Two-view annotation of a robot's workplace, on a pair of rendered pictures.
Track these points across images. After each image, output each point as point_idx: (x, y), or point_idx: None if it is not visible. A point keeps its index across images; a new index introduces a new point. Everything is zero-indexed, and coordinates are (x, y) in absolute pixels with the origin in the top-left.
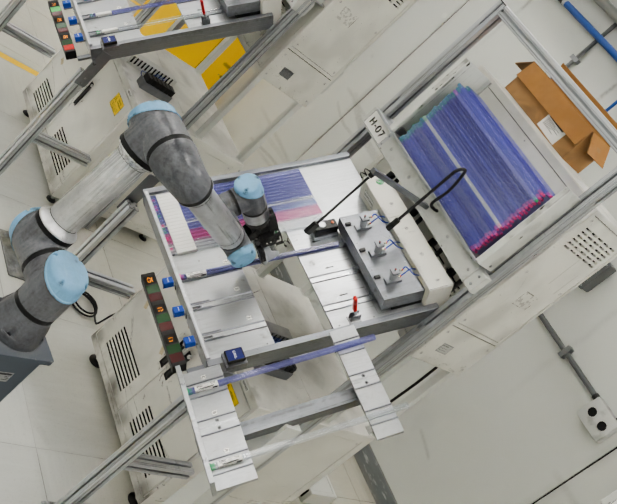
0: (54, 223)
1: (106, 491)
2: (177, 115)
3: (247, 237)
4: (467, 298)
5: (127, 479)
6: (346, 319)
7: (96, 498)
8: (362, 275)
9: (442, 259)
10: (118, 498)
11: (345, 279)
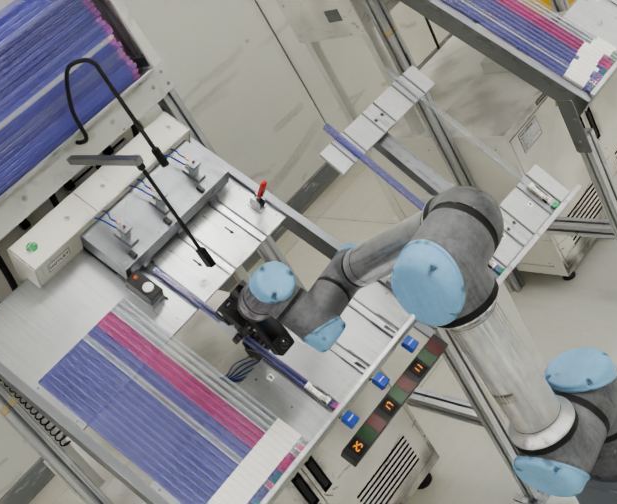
0: (562, 405)
1: (448, 499)
2: (419, 238)
3: (339, 255)
4: (175, 93)
5: (407, 503)
6: (262, 212)
7: (468, 495)
8: (185, 224)
9: (88, 168)
10: (440, 488)
11: (204, 238)
